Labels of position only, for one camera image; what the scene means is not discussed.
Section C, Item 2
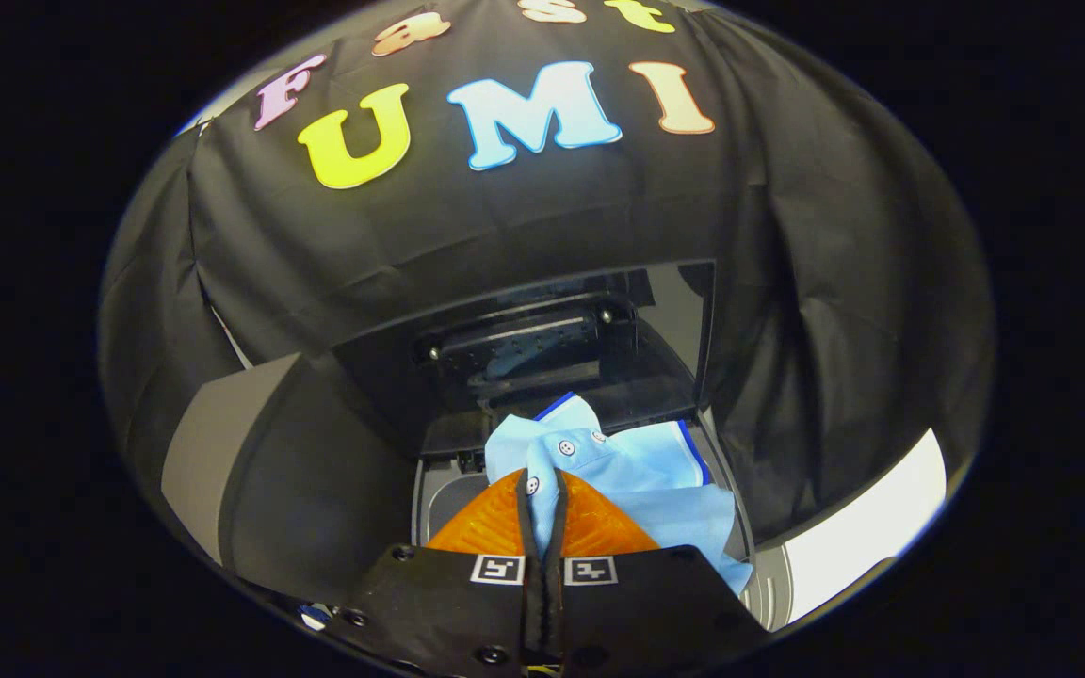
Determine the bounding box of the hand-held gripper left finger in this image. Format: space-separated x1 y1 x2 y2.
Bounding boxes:
329 469 544 678

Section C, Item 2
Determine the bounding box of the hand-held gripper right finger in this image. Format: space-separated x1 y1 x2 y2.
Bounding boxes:
543 469 771 675

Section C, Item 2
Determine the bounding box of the grey washing machine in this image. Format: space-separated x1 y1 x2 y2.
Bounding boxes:
409 403 790 634

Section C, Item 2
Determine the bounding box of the light blue polo shirt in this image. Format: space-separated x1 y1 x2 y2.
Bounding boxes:
483 392 756 597

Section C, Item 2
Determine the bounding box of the grey cabinet with dark top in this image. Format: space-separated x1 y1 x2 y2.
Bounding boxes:
160 350 423 605

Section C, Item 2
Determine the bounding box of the white flat board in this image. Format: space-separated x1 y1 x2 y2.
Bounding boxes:
781 428 949 629

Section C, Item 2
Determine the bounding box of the black backdrop cloth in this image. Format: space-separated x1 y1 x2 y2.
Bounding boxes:
98 0 997 589

